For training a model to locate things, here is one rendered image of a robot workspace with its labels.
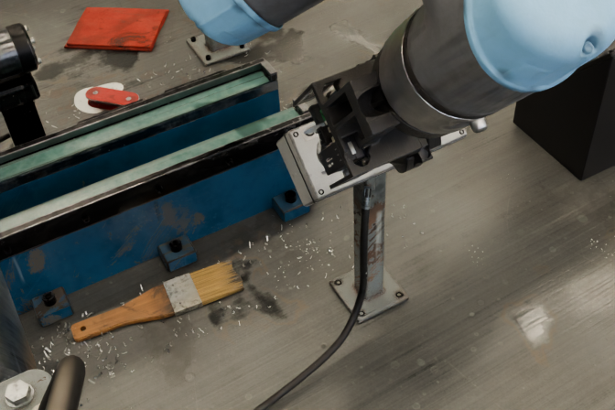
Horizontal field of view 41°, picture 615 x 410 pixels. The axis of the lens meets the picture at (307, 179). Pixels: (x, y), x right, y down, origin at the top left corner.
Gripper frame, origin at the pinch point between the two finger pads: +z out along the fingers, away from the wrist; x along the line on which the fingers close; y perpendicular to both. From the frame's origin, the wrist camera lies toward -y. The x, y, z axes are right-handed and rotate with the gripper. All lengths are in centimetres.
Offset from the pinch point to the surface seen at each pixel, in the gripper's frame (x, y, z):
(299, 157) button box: -0.8, 3.4, 6.0
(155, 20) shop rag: -37, -4, 69
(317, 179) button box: 1.7, 2.8, 5.9
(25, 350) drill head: 5.3, 31.3, 1.7
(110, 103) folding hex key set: -23, 10, 57
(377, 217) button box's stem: 7.3, -5.2, 16.1
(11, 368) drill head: 6.0, 32.3, -2.8
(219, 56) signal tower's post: -26, -9, 60
